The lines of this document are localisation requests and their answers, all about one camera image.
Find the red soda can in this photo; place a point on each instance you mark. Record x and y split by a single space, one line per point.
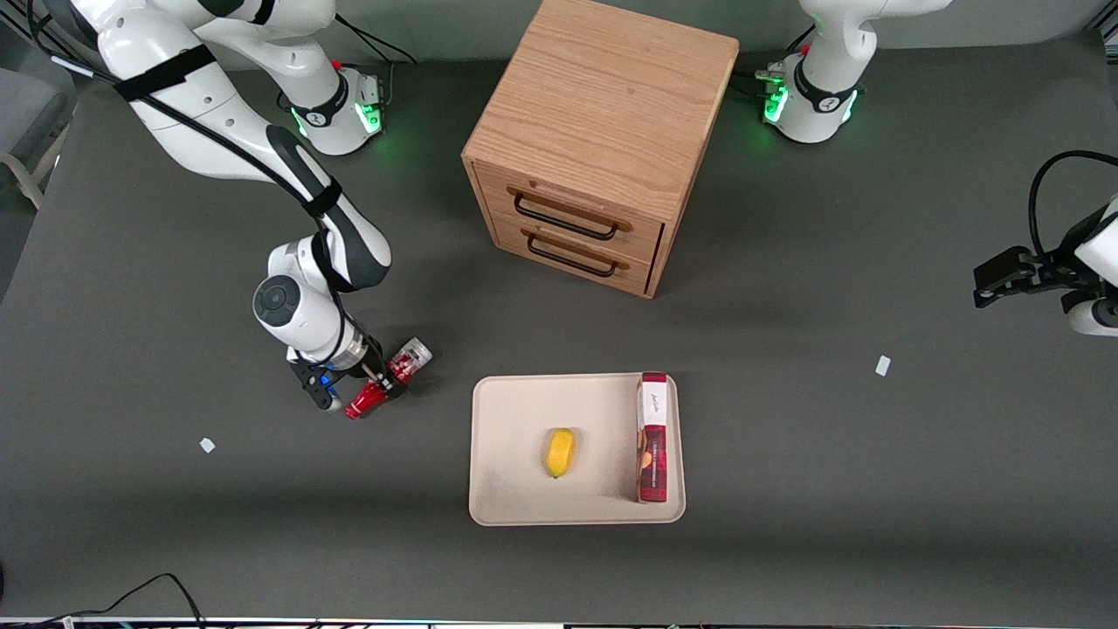
403 365

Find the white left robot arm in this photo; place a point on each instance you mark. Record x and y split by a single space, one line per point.
821 87

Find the wooden two-drawer cabinet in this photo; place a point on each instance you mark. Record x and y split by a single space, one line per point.
603 105

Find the red white snack box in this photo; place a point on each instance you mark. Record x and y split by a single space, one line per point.
652 454

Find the yellow lemon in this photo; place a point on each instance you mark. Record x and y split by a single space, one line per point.
560 452

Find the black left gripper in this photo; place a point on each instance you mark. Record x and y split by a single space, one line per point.
1051 266

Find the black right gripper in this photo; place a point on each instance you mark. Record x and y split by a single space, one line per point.
373 361

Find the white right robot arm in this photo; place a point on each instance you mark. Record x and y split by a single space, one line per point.
192 96

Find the beige plastic tray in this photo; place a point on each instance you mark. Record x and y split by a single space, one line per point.
524 489

